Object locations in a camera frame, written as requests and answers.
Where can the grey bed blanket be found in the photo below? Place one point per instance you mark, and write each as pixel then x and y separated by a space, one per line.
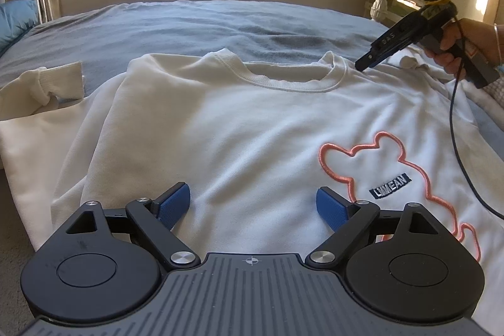
pixel 102 43

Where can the person right hand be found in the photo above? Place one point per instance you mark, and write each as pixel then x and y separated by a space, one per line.
pixel 485 38

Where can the teal pillow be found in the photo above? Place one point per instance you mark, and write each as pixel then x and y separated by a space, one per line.
pixel 17 17

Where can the white footboard bedpost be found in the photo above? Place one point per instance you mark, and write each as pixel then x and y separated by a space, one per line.
pixel 379 10

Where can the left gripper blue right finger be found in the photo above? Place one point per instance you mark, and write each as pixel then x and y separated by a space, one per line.
pixel 351 223

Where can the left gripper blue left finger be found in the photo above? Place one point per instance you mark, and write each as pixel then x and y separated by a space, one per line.
pixel 152 224

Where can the white green side table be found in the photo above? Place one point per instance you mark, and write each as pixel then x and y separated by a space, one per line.
pixel 397 9

